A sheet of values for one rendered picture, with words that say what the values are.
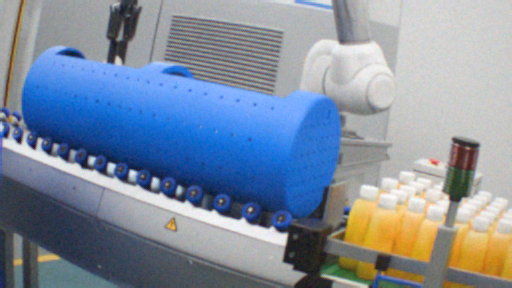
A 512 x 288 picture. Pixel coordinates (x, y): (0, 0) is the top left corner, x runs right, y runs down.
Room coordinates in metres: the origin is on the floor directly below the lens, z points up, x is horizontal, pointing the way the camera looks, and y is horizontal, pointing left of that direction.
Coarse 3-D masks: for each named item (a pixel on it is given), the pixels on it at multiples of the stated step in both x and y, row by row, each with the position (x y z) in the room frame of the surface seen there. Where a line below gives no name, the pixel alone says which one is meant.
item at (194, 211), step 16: (16, 144) 2.18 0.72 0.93; (48, 160) 2.10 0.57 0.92; (64, 160) 2.08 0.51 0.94; (80, 176) 2.03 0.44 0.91; (96, 176) 2.01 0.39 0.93; (128, 176) 1.99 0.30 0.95; (128, 192) 1.95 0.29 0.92; (144, 192) 1.94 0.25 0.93; (176, 208) 1.88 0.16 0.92; (192, 208) 1.87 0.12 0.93; (224, 224) 1.82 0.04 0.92; (240, 224) 1.81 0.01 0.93; (256, 224) 1.80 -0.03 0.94; (272, 240) 1.76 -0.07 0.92
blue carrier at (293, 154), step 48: (48, 96) 2.08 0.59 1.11; (96, 96) 2.00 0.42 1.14; (144, 96) 1.94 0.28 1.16; (192, 96) 1.89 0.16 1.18; (240, 96) 1.86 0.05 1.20; (288, 96) 1.84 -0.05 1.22; (96, 144) 2.01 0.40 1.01; (144, 144) 1.91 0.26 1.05; (192, 144) 1.84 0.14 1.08; (240, 144) 1.79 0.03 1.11; (288, 144) 1.74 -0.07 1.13; (336, 144) 1.96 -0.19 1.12; (240, 192) 1.82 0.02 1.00; (288, 192) 1.76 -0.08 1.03
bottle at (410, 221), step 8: (408, 208) 1.62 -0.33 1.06; (408, 216) 1.61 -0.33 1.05; (416, 216) 1.60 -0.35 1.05; (424, 216) 1.62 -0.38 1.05; (400, 224) 1.61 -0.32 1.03; (408, 224) 1.60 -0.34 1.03; (416, 224) 1.60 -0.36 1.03; (400, 232) 1.61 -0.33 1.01; (408, 232) 1.59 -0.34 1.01; (400, 240) 1.60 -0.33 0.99; (408, 240) 1.59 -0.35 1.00; (392, 248) 1.62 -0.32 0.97; (400, 248) 1.60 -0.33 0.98; (408, 248) 1.59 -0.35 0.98; (408, 256) 1.59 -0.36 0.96; (392, 272) 1.60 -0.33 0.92; (400, 272) 1.59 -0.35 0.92
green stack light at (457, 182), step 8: (448, 168) 1.32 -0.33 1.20; (456, 168) 1.31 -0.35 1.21; (448, 176) 1.32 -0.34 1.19; (456, 176) 1.31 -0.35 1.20; (464, 176) 1.30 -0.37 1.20; (472, 176) 1.31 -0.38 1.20; (448, 184) 1.32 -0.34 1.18; (456, 184) 1.30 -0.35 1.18; (464, 184) 1.30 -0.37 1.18; (472, 184) 1.32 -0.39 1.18; (448, 192) 1.31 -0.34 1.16; (456, 192) 1.30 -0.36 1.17; (464, 192) 1.30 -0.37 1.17
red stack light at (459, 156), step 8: (456, 144) 1.32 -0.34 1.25; (456, 152) 1.31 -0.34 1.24; (464, 152) 1.30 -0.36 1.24; (472, 152) 1.30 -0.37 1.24; (448, 160) 1.33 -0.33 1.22; (456, 160) 1.31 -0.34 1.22; (464, 160) 1.30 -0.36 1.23; (472, 160) 1.31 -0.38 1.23; (464, 168) 1.30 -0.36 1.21; (472, 168) 1.31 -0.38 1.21
